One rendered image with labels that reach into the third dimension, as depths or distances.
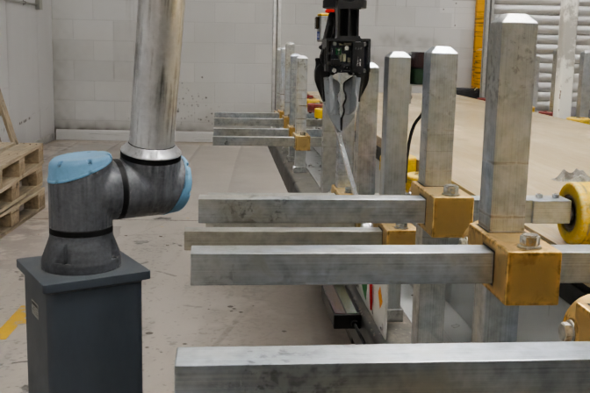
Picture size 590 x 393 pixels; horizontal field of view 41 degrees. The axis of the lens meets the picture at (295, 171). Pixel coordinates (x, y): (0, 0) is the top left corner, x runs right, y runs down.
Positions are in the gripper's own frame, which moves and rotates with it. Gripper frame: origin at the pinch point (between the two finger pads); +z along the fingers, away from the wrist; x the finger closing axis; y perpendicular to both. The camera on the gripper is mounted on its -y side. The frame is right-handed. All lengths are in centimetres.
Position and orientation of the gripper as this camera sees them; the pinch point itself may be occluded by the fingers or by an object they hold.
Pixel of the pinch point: (340, 122)
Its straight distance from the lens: 134.4
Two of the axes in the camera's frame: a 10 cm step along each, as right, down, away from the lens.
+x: 10.0, 0.0, 0.9
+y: 0.9, 1.4, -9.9
